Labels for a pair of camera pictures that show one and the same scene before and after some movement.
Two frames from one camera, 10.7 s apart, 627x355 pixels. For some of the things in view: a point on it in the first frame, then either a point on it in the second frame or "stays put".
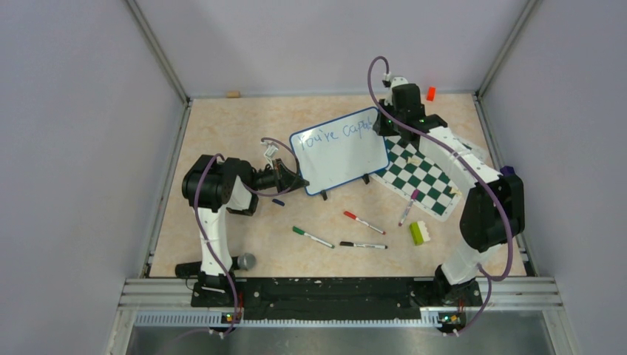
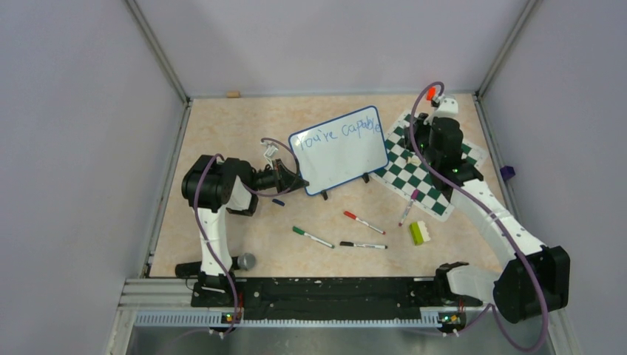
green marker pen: [299, 231] stays put
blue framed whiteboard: [339, 151] stays put
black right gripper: [380, 126] -> [422, 123]
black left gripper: [285, 181] stays put
